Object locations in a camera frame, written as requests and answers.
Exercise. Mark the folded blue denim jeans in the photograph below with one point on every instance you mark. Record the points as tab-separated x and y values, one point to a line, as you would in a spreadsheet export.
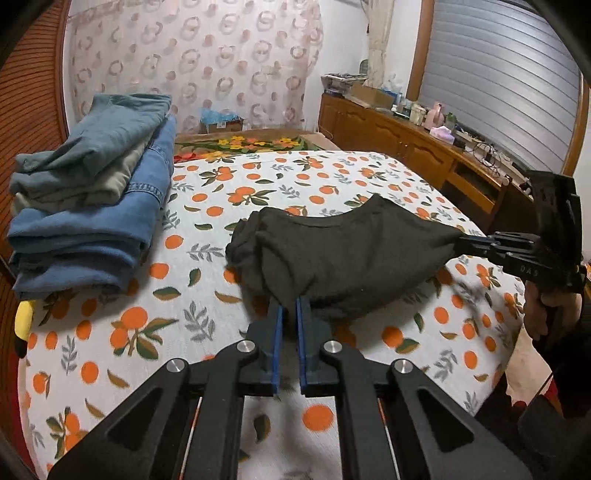
92	244

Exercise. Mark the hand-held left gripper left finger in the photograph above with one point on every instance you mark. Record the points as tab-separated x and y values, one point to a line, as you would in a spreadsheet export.
277	344

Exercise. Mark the yellow black plush toy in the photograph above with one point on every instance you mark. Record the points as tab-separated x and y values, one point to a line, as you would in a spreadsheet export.
23	323

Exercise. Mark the grey window shutter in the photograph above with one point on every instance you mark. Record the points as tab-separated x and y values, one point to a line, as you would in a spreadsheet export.
503	78

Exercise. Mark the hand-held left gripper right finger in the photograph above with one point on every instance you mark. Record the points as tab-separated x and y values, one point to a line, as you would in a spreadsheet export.
302	346

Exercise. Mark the black pants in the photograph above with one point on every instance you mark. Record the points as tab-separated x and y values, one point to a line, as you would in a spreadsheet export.
346	254

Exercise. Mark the person's dark clothing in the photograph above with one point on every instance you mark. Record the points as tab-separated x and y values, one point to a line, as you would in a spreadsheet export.
554	415

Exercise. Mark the open cardboard box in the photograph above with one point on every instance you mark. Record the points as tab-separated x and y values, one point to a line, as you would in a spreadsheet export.
374	96

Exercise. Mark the wooden sideboard cabinet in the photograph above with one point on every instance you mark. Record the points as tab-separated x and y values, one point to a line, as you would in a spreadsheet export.
406	143

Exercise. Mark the beige narrow curtain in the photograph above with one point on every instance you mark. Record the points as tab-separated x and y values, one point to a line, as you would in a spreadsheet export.
376	46

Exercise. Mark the wooden window frame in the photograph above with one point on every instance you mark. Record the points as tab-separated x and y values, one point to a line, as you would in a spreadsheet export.
421	46

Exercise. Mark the pink bottle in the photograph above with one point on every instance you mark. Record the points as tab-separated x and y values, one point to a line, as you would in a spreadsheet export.
436	115

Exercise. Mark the person's right hand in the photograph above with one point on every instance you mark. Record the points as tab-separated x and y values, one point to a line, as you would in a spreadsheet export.
535	314

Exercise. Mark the beige floral blanket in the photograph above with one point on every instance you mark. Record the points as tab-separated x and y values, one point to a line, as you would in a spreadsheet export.
240	143

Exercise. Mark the white orange-print bedsheet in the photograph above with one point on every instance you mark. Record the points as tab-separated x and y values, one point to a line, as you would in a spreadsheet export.
194	240

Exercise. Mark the folded faded grey-blue jeans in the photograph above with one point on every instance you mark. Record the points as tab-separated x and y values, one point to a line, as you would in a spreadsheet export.
92	134

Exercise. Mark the folded khaki pants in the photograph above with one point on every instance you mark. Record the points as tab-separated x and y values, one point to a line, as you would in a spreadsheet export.
111	180

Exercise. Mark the cardboard box with blue items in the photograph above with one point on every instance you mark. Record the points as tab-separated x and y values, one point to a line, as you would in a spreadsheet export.
221	121

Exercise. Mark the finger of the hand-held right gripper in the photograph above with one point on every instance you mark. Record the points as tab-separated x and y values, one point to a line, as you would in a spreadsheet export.
503	240
489	255

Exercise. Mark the wooden louvred wardrobe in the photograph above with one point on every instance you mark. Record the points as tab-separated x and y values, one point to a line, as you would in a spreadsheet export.
32	92

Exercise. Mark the pink tissue pack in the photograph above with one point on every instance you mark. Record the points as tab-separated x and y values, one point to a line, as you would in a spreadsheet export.
443	134

